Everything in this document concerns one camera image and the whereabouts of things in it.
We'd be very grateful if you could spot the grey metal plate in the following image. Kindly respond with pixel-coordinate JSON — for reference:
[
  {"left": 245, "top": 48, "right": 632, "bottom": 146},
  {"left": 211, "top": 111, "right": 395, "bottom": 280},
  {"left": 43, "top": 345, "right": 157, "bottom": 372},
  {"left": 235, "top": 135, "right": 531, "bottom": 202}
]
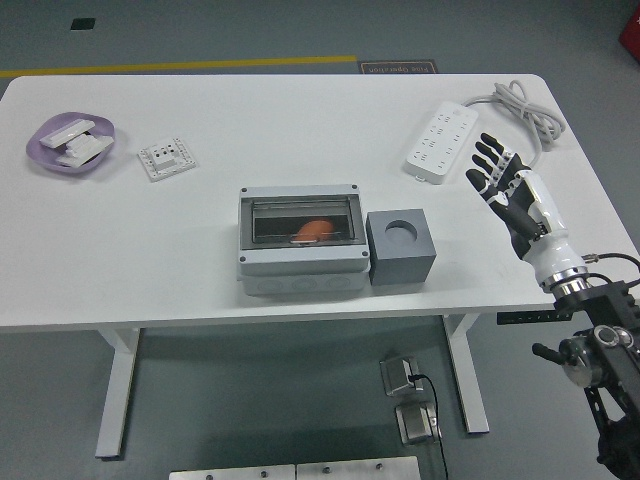
[
  {"left": 168, "top": 464, "right": 297, "bottom": 480},
  {"left": 295, "top": 455, "right": 421, "bottom": 480}
]

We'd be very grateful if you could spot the red object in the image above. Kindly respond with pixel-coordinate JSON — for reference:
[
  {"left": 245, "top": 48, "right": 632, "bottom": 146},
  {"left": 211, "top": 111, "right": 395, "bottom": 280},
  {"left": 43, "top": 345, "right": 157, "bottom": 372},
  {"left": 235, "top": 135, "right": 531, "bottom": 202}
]
[{"left": 617, "top": 9, "right": 640, "bottom": 50}]

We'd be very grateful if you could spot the black pedal cable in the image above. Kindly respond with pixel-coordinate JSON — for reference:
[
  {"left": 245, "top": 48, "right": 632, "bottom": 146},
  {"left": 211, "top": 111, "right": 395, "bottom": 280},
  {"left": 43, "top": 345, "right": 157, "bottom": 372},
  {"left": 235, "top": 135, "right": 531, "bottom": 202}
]
[{"left": 407, "top": 373, "right": 450, "bottom": 480}]

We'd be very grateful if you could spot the grey lidded enclosure box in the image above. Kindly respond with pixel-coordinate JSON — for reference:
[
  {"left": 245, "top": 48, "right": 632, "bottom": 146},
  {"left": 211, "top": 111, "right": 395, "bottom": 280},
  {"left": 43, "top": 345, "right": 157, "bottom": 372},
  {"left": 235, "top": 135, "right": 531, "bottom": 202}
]
[{"left": 236, "top": 184, "right": 372, "bottom": 296}]

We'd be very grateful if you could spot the grey power strip cord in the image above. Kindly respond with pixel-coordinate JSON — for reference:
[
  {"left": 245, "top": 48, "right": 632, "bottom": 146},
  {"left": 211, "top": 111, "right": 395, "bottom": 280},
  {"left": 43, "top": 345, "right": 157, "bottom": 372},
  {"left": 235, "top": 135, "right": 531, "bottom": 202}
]
[{"left": 462, "top": 80, "right": 567, "bottom": 169}]

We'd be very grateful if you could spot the black table control panel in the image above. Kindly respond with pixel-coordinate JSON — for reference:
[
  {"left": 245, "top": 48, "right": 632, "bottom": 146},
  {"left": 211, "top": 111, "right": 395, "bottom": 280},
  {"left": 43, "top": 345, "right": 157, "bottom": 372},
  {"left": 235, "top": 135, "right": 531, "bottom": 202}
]
[{"left": 496, "top": 309, "right": 557, "bottom": 325}]

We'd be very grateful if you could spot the white plastic switch piece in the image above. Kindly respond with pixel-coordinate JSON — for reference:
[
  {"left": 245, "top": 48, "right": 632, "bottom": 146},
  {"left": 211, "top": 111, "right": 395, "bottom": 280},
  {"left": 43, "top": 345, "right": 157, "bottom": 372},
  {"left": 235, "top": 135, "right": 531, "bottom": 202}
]
[
  {"left": 64, "top": 134, "right": 115, "bottom": 157},
  {"left": 54, "top": 148, "right": 101, "bottom": 169}
]

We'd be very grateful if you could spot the metal foot pedal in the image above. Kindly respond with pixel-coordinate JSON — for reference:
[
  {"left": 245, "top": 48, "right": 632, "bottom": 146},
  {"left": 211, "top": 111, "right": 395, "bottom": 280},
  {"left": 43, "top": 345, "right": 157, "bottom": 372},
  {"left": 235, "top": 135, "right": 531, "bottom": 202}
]
[
  {"left": 378, "top": 353, "right": 425, "bottom": 398},
  {"left": 394, "top": 399, "right": 444, "bottom": 447}
]

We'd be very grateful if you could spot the brown floor sign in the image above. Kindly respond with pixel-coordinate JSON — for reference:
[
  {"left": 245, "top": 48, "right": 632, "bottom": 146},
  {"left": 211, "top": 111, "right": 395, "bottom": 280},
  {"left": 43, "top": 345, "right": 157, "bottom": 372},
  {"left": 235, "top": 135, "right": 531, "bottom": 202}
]
[{"left": 357, "top": 59, "right": 438, "bottom": 76}]

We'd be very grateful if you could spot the purple dish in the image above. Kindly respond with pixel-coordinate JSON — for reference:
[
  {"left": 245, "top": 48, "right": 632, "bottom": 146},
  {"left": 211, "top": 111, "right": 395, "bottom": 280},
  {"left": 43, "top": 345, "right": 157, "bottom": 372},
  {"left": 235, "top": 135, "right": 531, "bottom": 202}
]
[{"left": 25, "top": 111, "right": 117, "bottom": 176}]

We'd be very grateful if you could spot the long white plastic bar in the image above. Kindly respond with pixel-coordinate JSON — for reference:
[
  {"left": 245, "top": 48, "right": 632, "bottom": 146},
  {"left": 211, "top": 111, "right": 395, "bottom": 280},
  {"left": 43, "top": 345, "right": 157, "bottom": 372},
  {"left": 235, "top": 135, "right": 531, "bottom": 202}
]
[{"left": 39, "top": 118, "right": 96, "bottom": 148}]

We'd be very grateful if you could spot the orange cylinder object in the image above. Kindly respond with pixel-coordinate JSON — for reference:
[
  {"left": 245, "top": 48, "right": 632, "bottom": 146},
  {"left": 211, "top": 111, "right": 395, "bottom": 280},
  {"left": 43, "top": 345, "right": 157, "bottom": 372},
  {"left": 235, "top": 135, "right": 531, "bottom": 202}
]
[{"left": 292, "top": 219, "right": 336, "bottom": 244}]

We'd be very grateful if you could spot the white wall socket panel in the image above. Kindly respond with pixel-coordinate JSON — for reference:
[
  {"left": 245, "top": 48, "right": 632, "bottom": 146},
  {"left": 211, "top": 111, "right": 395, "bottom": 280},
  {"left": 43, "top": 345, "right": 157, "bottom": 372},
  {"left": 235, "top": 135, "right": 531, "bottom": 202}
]
[{"left": 137, "top": 137, "right": 198, "bottom": 184}]

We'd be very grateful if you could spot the dark grey cube holder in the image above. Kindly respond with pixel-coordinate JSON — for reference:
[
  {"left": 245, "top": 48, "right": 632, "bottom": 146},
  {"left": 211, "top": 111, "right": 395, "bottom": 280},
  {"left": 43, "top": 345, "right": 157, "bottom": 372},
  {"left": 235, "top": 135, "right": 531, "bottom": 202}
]
[{"left": 367, "top": 208, "right": 436, "bottom": 287}]

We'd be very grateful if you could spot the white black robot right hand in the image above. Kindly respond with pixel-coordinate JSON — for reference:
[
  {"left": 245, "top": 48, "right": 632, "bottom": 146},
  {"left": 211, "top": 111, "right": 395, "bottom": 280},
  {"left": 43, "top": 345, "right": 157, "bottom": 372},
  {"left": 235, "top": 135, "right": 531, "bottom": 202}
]
[{"left": 464, "top": 131, "right": 587, "bottom": 292}]

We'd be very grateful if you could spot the white table leg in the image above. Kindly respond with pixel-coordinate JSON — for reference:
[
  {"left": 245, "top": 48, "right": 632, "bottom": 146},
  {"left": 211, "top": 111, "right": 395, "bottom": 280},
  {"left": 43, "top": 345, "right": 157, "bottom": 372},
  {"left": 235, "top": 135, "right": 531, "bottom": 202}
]
[
  {"left": 94, "top": 327, "right": 142, "bottom": 460},
  {"left": 442, "top": 314, "right": 491, "bottom": 435}
]

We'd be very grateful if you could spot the white power strip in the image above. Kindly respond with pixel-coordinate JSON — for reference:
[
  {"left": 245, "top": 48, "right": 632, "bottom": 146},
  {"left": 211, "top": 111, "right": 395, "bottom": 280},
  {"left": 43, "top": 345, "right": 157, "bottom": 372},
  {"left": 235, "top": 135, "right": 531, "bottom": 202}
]
[{"left": 403, "top": 101, "right": 480, "bottom": 185}]

